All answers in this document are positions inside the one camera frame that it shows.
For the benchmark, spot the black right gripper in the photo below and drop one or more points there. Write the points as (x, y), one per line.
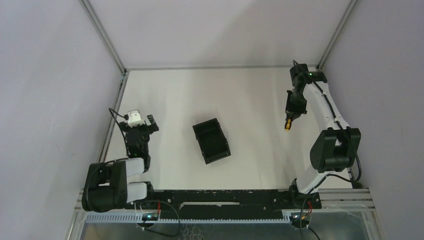
(296, 111)

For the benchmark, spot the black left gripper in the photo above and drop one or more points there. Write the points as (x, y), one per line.
(139, 128)

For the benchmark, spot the yellow black screwdriver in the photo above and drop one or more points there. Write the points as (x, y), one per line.
(288, 124)

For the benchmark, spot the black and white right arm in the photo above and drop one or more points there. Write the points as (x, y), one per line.
(336, 146)

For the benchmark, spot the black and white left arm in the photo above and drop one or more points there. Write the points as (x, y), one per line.
(107, 186)

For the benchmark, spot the black plastic bin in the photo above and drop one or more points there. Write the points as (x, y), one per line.
(213, 144)

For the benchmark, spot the left controller board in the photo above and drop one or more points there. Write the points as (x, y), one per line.
(150, 217)

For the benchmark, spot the controller board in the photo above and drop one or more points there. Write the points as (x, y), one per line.
(150, 217)
(299, 222)

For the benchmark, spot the right controller board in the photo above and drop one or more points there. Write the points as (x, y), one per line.
(299, 222)

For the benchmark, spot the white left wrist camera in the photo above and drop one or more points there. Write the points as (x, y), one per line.
(135, 119)

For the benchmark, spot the aluminium frame back rail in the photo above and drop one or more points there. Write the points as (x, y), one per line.
(129, 69)

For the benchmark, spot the aluminium frame rail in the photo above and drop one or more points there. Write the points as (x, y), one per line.
(112, 122)
(129, 69)
(338, 92)

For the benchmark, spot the aluminium frame right rail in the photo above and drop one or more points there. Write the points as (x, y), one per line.
(338, 92)

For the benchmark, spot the aluminium frame left rail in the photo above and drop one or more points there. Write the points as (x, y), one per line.
(112, 122)

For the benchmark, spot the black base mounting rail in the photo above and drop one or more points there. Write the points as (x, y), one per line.
(250, 205)

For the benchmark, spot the white slotted cable duct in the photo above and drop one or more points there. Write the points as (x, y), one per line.
(131, 217)

